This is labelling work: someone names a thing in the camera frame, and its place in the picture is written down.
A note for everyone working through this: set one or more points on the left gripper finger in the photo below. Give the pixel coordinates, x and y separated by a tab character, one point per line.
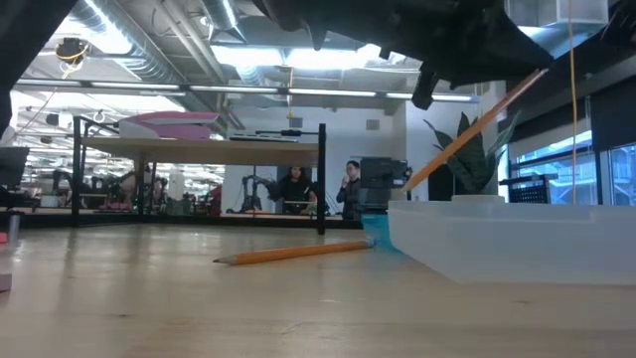
497	50

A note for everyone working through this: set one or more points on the yellow pencil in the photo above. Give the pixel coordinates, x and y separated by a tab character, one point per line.
298	252
472	131

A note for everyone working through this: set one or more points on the translucent plastic box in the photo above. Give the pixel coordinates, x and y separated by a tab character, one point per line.
522	243

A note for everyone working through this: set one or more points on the black background robot arm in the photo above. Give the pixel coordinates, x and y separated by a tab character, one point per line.
253	196

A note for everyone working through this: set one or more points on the green snake plant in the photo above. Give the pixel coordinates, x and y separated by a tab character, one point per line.
477	164

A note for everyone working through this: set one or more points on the black horizontal bar device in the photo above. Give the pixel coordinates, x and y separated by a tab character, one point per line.
290	132

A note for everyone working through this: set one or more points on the black perforated crate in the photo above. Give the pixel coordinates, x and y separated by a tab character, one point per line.
531	191

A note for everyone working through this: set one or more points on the black cabinet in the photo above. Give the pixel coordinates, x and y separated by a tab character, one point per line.
439	186

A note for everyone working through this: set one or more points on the white planter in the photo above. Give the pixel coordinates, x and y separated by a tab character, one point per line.
477	197

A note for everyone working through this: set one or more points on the black machine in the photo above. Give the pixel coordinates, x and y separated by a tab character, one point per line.
382	179

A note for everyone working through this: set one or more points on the standing person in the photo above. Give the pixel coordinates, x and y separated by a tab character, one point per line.
350	191

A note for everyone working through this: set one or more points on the seated person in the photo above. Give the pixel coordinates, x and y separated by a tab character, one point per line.
295	191

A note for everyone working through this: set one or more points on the wooden background table top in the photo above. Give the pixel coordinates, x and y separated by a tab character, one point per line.
208	151

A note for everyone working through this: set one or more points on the thick pink foam board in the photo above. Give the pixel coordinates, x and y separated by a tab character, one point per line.
184	132

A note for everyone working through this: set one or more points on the thin pink foam board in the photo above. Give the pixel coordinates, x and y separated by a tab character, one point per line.
174	118

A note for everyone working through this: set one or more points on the dark monitor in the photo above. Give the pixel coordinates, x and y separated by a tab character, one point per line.
12	169

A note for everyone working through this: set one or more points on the small pink object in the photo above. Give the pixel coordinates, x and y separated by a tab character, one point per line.
3	238

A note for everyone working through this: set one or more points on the silver spiral duct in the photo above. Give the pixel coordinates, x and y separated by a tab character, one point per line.
223	15

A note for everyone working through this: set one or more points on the black vertical frame post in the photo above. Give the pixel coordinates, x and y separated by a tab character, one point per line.
322	189
76	174

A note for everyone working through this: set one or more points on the grey metal post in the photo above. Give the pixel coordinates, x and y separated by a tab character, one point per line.
14	229

